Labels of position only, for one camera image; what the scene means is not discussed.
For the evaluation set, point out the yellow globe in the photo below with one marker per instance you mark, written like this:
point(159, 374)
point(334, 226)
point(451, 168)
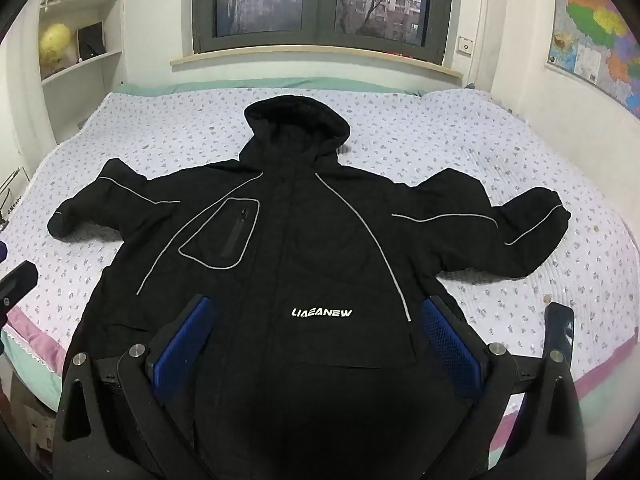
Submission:
point(55, 45)

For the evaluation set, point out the black box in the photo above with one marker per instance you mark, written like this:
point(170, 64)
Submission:
point(90, 41)

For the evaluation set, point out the bed with floral quilt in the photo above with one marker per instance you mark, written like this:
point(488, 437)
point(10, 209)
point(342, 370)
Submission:
point(170, 130)

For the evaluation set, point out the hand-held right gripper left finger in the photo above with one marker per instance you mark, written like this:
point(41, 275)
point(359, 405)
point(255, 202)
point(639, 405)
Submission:
point(182, 345)

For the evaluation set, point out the white bookshelf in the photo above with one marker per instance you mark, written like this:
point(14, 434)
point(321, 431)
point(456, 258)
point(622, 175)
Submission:
point(112, 75)

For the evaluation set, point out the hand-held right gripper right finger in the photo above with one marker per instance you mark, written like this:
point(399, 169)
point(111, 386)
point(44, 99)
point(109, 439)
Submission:
point(450, 350)

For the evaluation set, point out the white wall switch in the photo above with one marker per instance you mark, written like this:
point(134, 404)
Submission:
point(466, 46)

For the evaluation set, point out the black hooded jacket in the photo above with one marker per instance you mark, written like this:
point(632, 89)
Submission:
point(300, 240)

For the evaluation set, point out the wooden window sill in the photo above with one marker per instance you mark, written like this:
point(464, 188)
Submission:
point(310, 62)

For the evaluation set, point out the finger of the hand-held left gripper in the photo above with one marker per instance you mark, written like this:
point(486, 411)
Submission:
point(15, 285)

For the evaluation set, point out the colourful wall map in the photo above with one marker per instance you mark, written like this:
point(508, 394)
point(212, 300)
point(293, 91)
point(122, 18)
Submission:
point(600, 25)

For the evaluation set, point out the dark framed window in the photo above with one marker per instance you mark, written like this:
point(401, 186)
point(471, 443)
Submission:
point(320, 0)

